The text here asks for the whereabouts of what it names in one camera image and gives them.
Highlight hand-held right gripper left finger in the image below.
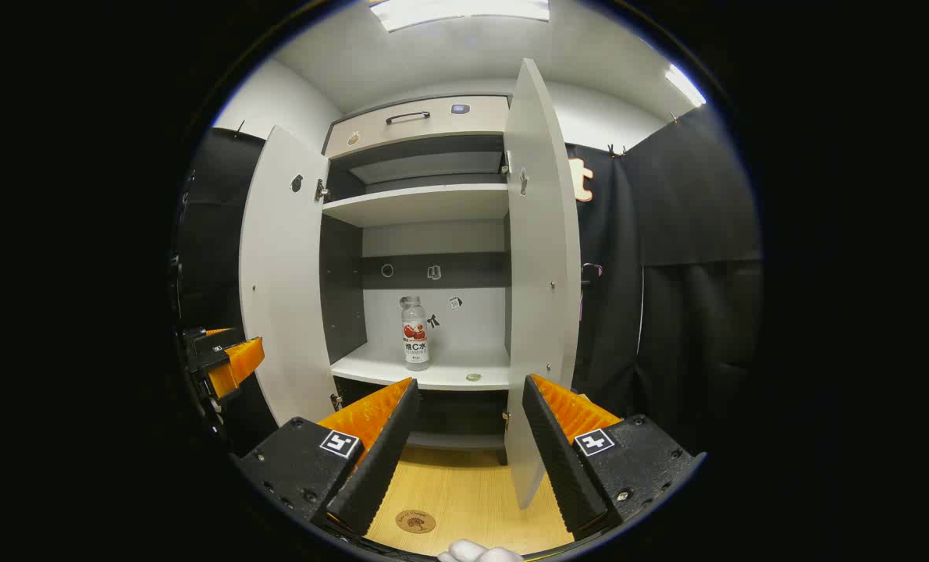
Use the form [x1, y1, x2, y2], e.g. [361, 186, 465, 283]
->
[230, 377, 422, 539]

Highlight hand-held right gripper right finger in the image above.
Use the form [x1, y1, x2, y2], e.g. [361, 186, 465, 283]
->
[521, 373, 707, 539]

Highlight white cabinet door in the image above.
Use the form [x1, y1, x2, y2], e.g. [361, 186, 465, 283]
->
[502, 57, 584, 512]
[238, 125, 340, 429]

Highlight clear bottle with red label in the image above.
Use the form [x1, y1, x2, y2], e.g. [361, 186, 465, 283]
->
[400, 295, 432, 371]

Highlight white cabinet drawer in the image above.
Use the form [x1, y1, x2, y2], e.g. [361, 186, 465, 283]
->
[322, 95, 511, 161]

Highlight black backdrop cloth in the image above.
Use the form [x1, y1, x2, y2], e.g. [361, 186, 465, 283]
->
[172, 101, 763, 461]

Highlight ceiling light panel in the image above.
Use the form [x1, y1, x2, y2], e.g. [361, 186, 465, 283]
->
[664, 64, 707, 108]
[369, 0, 551, 32]

